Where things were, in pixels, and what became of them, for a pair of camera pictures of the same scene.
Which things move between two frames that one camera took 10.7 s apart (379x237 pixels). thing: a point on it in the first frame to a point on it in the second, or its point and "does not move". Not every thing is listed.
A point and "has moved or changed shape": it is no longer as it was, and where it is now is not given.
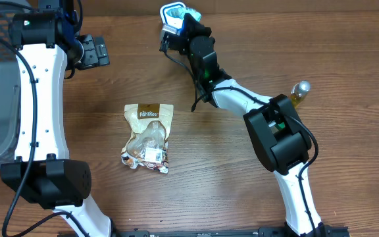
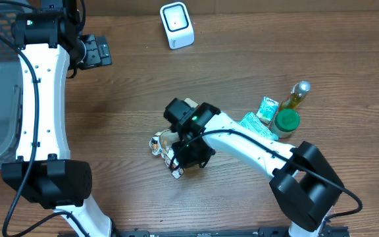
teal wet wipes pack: (179, 12) has moved or changed shape
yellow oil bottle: (299, 92) does not move
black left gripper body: (89, 58) does not move
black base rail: (324, 232) does not move
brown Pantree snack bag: (148, 143) to (161, 143)
